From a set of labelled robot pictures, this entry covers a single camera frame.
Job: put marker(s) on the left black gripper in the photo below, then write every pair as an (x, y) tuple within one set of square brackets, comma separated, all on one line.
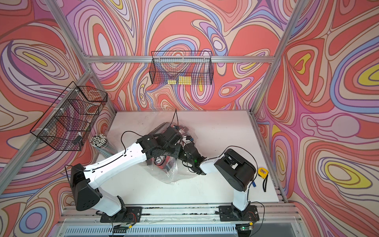
[(176, 149)]

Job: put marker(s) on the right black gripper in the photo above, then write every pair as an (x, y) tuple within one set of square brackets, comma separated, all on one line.
[(183, 145)]

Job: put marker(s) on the clear plastic vacuum bag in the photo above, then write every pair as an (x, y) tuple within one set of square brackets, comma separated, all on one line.
[(178, 171)]

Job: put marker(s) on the red black plaid shirt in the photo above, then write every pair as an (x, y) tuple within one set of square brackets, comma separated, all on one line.
[(163, 162)]

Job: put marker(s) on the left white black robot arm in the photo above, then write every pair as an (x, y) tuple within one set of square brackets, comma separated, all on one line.
[(86, 181)]

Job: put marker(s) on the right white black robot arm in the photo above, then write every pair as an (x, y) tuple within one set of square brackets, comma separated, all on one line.
[(235, 169)]

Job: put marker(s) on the yellow sticky note pads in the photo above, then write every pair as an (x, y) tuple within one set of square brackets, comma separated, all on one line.
[(180, 80)]

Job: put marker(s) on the yellow tape measure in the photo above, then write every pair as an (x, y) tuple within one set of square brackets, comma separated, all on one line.
[(262, 172)]

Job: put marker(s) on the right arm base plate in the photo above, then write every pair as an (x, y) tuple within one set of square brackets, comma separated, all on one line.
[(229, 213)]

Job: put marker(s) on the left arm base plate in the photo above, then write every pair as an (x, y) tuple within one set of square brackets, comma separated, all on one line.
[(128, 215)]

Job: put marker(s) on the back black wire basket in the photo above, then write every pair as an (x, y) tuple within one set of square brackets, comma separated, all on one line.
[(170, 64)]

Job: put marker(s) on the black wire basket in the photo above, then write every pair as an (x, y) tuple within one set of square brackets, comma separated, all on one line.
[(170, 64), (67, 123)]

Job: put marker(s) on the left black wire basket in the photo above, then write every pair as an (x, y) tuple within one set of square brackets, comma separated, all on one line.
[(67, 123)]

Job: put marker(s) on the aluminium frame rail front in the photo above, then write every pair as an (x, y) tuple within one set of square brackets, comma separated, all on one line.
[(186, 220)]

